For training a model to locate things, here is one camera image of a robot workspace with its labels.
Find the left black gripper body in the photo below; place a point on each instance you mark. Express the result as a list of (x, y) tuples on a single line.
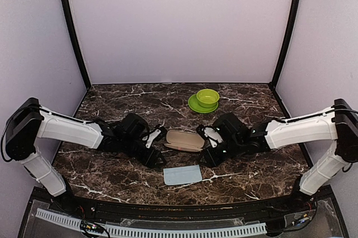
[(149, 160)]

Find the green bowl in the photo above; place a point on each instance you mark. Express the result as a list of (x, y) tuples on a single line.
[(207, 98)]

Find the white slotted cable duct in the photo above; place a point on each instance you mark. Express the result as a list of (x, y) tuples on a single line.
[(111, 230)]

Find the left black frame post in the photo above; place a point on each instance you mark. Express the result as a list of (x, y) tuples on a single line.
[(75, 43)]

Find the black table front rail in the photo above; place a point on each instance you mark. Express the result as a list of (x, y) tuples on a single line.
[(261, 210)]

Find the black frame post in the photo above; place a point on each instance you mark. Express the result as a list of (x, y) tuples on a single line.
[(75, 43), (285, 44)]

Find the light blue cleaning cloth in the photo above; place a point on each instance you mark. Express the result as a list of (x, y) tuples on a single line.
[(182, 175)]

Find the green plate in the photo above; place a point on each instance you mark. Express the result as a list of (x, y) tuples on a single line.
[(194, 105)]

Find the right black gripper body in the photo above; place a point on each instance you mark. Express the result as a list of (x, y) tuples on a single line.
[(216, 159)]

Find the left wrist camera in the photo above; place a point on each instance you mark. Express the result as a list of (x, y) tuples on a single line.
[(155, 135)]

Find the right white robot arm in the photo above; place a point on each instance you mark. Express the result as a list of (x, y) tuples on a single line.
[(229, 137)]

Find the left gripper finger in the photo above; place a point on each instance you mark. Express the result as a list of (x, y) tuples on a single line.
[(159, 156), (158, 164)]

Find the right black frame post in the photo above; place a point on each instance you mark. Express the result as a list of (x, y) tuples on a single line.
[(285, 44)]

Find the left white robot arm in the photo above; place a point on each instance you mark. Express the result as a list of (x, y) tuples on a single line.
[(31, 121)]

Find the small circuit board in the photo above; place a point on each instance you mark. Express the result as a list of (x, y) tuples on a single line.
[(90, 228)]

